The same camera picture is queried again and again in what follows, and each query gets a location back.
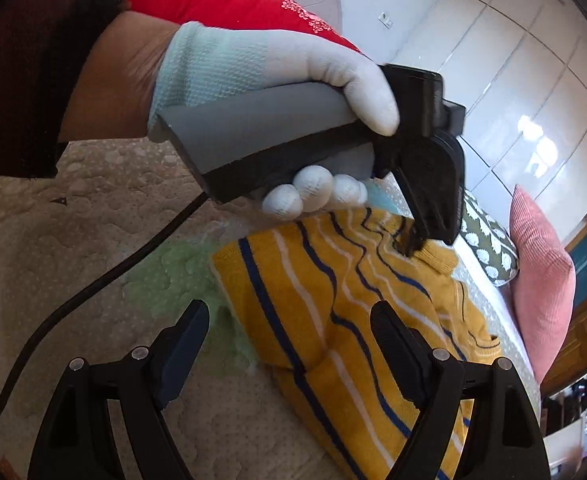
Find green patterned bolster pillow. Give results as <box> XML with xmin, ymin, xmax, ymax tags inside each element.
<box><xmin>461</xmin><ymin>190</ymin><xmax>519</xmax><ymax>287</ymax></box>

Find white wall socket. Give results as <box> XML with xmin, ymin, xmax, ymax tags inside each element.
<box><xmin>378</xmin><ymin>12</ymin><xmax>393</xmax><ymax>29</ymax></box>

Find white gloved left hand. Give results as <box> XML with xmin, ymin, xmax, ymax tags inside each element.
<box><xmin>146</xmin><ymin>20</ymin><xmax>401</xmax><ymax>221</ymax></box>

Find white glossy wardrobe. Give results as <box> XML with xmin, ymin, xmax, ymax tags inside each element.
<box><xmin>397</xmin><ymin>0</ymin><xmax>587</xmax><ymax>242</ymax></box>

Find yellow striped knit sweater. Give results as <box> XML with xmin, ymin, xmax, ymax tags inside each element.
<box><xmin>212</xmin><ymin>208</ymin><xmax>502</xmax><ymax>479</ymax></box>

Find cream shelf unit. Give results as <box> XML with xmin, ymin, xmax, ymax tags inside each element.
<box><xmin>544</xmin><ymin>417</ymin><xmax>585</xmax><ymax>480</ymax></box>

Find dark sleeved left forearm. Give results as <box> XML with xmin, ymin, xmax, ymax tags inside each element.
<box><xmin>0</xmin><ymin>0</ymin><xmax>178</xmax><ymax>179</ymax></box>

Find heart patterned quilt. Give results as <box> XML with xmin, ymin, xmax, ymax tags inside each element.
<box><xmin>0</xmin><ymin>138</ymin><xmax>543</xmax><ymax>480</ymax></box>

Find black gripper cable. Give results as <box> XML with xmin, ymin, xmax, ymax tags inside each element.
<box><xmin>0</xmin><ymin>192</ymin><xmax>211</xmax><ymax>441</ymax></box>

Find pink ribbed pillow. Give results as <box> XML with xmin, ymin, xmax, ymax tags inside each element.
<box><xmin>509</xmin><ymin>186</ymin><xmax>577</xmax><ymax>384</ymax></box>

